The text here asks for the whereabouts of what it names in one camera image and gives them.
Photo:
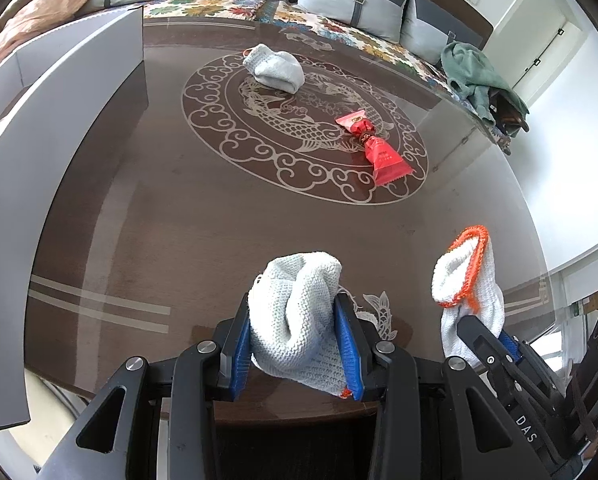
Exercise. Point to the green cloth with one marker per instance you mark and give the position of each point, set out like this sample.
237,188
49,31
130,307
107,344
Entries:
471,70

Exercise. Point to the white sock orange trim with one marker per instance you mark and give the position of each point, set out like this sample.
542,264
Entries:
471,285

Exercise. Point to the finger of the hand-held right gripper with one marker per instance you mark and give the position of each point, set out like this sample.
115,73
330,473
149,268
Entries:
481,347
511,345

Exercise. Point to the brown cloth bundle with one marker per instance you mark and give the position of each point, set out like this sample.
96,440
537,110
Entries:
34,15

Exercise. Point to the brown bag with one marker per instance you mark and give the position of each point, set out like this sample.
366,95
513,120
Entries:
509,112

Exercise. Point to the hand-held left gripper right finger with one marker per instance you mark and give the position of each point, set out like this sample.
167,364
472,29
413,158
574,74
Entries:
350,360

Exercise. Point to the white knit glove red trim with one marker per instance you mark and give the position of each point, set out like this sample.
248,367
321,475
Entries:
299,320

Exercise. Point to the red foil packet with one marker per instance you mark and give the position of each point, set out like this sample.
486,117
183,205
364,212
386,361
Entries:
381,155

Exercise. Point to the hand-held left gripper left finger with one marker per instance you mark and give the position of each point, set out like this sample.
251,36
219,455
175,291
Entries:
239,360

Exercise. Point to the large grey container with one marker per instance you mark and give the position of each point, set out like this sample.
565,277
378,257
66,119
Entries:
69,100

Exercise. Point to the floral sofa blanket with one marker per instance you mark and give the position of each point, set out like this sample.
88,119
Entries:
329,27

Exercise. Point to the white door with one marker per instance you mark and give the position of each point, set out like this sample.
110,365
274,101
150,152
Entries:
549,45

